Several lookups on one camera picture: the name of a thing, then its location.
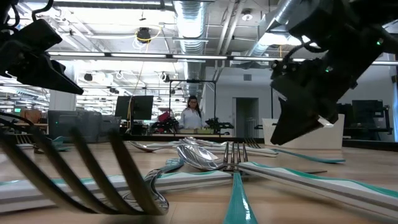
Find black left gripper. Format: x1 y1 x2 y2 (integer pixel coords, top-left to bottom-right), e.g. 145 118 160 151
0 0 85 96

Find black overhead camera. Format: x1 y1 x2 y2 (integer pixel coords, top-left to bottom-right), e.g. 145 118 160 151
136 27 152 44

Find dark grey plastic bin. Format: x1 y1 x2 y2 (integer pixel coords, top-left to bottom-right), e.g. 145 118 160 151
47 110 123 143

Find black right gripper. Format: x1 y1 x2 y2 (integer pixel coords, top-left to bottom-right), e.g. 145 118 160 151
269 30 391 146

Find person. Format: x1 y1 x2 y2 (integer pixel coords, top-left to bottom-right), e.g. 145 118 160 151
178 95 210 130

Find white bin with handle slot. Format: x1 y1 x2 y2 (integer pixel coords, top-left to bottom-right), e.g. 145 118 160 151
262 113 345 150

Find black background rig frame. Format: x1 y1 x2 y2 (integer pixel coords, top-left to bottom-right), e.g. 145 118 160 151
169 79 218 131

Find silver ventilation duct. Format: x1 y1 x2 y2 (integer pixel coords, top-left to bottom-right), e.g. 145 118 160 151
173 0 208 97
248 0 312 60

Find black monitors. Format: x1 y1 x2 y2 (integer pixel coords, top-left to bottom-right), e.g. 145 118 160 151
114 95 154 121

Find grey doorway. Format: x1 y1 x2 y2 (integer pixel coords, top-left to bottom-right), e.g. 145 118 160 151
234 96 260 139

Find silver fork with teal handle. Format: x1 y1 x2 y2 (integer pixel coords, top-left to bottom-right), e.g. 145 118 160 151
244 138 346 165
222 141 259 224

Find black fork with teal handle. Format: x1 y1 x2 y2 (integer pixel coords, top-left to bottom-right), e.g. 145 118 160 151
32 135 73 155
0 124 186 216

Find yellow hanging cable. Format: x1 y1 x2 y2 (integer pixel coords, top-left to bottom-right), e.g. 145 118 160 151
126 26 163 122

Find overhead rig beam with lights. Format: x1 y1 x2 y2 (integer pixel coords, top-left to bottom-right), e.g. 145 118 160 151
0 49 398 67

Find brown cardboard box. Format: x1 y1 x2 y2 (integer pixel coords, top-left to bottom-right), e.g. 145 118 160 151
19 108 44 124

